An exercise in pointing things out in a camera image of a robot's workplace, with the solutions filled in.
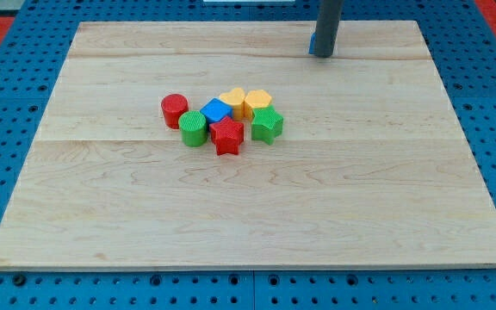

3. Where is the yellow heart block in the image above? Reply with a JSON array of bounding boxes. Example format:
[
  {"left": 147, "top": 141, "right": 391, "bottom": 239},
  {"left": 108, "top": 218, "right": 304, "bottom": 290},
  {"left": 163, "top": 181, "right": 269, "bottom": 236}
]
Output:
[{"left": 219, "top": 88, "right": 245, "bottom": 121}]

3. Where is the red star block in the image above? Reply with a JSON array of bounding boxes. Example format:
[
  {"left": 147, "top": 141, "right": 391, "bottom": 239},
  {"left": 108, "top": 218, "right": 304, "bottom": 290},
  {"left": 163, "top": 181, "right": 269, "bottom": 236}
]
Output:
[{"left": 209, "top": 116, "right": 245, "bottom": 156}]

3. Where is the green star block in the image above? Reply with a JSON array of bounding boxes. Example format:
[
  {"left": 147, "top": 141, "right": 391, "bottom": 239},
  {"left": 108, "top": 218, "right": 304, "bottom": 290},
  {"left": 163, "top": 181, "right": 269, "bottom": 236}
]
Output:
[{"left": 251, "top": 105, "right": 284, "bottom": 145}]

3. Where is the blue cube block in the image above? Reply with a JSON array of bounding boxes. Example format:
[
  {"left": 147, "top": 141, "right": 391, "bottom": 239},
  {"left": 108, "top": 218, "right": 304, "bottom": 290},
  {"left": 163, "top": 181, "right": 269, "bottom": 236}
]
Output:
[{"left": 200, "top": 98, "right": 233, "bottom": 124}]

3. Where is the yellow hexagon block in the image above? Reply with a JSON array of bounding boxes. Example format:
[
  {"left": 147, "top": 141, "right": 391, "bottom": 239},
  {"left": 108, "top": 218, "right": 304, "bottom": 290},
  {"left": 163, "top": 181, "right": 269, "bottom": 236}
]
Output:
[{"left": 244, "top": 90, "right": 273, "bottom": 120}]

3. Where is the green cylinder block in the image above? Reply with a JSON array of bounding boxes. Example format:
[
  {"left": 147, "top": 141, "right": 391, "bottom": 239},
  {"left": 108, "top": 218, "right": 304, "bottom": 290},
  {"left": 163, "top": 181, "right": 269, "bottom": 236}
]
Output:
[{"left": 179, "top": 111, "right": 208, "bottom": 147}]

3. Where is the red cylinder block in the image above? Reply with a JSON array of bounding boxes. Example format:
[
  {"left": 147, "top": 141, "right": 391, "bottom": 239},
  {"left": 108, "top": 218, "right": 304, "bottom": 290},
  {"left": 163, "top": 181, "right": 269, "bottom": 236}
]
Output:
[{"left": 161, "top": 94, "right": 189, "bottom": 129}]

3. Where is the wooden board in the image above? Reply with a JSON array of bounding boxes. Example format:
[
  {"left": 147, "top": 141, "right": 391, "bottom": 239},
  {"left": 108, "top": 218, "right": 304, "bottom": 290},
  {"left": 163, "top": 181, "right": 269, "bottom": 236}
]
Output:
[{"left": 0, "top": 21, "right": 496, "bottom": 272}]

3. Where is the small blue block behind rod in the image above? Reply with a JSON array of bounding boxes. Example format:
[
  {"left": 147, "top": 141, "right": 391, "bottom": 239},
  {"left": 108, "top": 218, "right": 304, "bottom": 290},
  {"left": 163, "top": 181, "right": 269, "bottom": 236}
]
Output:
[{"left": 308, "top": 33, "right": 315, "bottom": 55}]

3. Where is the grey cylindrical pointer rod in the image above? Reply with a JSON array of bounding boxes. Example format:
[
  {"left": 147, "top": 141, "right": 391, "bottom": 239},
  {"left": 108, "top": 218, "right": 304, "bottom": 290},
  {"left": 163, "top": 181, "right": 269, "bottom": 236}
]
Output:
[{"left": 313, "top": 0, "right": 344, "bottom": 58}]

